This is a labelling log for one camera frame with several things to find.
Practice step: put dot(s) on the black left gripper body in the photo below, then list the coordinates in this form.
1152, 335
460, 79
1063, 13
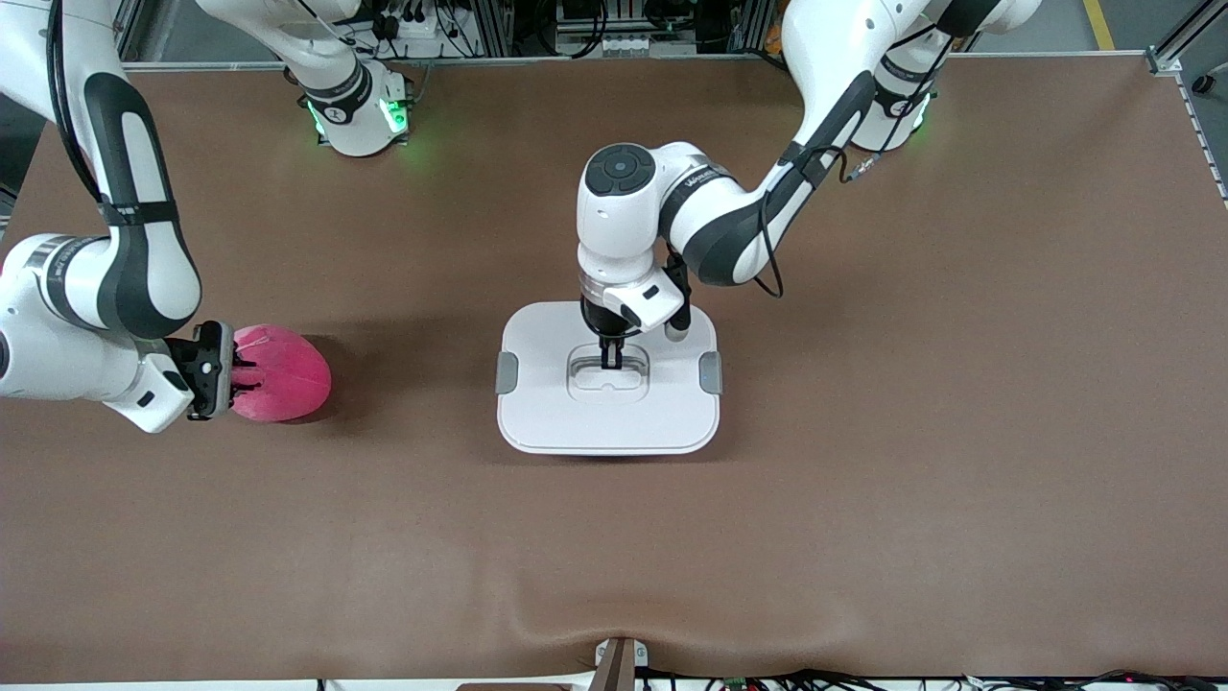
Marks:
602, 321

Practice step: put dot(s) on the pink plush toy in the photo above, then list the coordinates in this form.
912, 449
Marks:
288, 379

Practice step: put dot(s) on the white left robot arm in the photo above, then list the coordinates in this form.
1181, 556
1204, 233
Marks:
624, 221

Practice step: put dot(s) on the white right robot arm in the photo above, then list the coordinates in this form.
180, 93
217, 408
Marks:
144, 288

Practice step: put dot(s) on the brown table mat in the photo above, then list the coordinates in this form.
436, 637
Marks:
614, 537

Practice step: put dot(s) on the white power strip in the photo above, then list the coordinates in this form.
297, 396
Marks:
413, 38

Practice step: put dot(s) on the black caster wheel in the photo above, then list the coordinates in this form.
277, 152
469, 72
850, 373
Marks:
1200, 84

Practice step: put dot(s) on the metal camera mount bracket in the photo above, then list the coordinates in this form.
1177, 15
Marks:
617, 667

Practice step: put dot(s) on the aluminium frame post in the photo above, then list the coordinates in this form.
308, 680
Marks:
1185, 43

